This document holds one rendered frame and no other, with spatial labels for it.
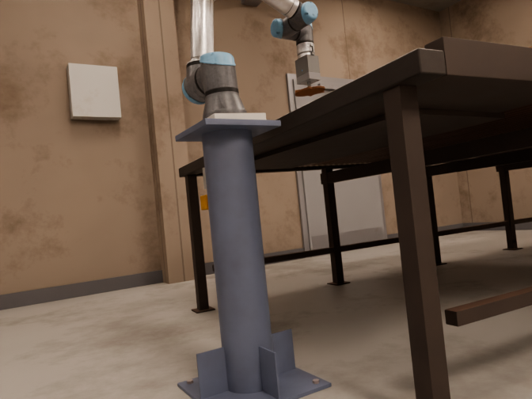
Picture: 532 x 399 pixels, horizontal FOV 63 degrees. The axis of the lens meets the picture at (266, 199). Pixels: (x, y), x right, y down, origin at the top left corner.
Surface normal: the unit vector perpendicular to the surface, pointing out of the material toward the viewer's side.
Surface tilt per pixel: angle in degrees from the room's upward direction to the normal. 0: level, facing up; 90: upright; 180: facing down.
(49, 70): 90
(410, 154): 90
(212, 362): 90
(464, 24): 90
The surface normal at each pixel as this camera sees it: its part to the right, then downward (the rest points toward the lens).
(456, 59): 0.44, -0.07
